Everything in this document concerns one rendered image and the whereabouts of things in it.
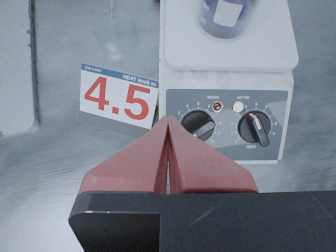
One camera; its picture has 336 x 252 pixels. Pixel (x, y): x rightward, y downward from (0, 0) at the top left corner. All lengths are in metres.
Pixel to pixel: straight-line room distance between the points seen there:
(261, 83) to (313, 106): 0.12
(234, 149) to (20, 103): 0.26
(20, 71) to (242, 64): 0.27
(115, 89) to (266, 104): 0.16
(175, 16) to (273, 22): 0.09
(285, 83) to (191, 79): 0.09
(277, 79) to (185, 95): 0.09
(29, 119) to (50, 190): 0.09
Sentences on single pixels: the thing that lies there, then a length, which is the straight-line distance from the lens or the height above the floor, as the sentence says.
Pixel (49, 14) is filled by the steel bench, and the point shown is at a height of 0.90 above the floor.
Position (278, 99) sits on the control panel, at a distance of 0.23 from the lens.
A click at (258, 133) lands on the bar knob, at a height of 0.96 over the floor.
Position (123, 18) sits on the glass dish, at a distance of 0.33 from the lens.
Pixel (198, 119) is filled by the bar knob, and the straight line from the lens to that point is 0.21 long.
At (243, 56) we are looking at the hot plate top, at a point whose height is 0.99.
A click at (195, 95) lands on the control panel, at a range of 0.21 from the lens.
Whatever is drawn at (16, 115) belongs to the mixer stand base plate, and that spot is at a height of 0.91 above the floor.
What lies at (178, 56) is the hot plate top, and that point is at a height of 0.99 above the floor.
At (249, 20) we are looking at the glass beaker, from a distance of 0.19.
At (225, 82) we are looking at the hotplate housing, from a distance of 0.21.
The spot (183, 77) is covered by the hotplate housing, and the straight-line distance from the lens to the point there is 0.20.
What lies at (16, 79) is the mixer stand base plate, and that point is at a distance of 0.33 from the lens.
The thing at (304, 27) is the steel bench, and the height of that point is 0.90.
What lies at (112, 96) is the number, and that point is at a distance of 0.25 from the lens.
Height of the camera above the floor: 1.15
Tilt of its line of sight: 76 degrees down
